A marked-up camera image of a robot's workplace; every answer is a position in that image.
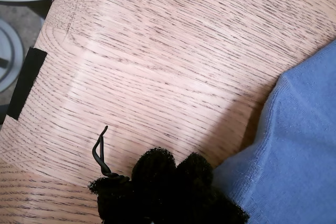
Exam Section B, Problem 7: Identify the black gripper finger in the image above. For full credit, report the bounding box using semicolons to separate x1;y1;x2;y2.
88;147;182;224
175;152;250;224

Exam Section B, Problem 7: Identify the blue printed T-shirt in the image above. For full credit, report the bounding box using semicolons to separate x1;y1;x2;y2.
212;40;336;224

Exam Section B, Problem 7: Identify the black tape patch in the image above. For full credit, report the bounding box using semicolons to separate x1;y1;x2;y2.
9;47;48;120

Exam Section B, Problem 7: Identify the grey round floor base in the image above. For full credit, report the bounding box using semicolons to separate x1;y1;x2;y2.
0;18;25;94

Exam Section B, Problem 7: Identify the black twist tie wire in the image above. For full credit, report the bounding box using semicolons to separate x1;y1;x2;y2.
91;125;131;183

